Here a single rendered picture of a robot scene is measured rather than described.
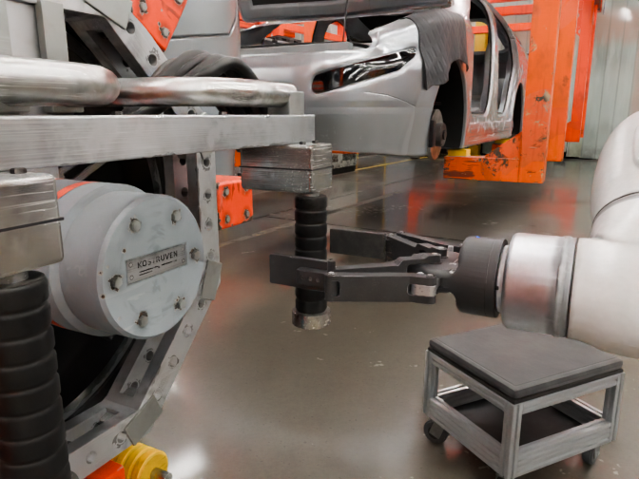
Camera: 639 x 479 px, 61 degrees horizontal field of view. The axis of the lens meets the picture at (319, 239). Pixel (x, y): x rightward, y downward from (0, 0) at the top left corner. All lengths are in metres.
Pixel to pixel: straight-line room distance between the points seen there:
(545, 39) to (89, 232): 3.66
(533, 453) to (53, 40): 1.37
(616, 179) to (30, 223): 0.49
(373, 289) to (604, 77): 12.84
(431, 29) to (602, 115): 10.21
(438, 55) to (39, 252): 3.03
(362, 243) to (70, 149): 0.37
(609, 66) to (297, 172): 12.79
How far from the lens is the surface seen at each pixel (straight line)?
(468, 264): 0.50
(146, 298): 0.49
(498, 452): 1.52
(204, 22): 1.36
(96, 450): 0.71
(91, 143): 0.38
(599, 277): 0.48
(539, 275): 0.49
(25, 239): 0.31
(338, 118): 2.96
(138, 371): 0.78
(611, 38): 13.31
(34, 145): 0.35
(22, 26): 0.60
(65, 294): 0.49
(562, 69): 5.87
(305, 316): 0.60
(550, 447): 1.59
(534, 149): 3.94
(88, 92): 0.38
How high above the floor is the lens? 0.98
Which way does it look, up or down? 13 degrees down
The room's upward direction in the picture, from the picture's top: straight up
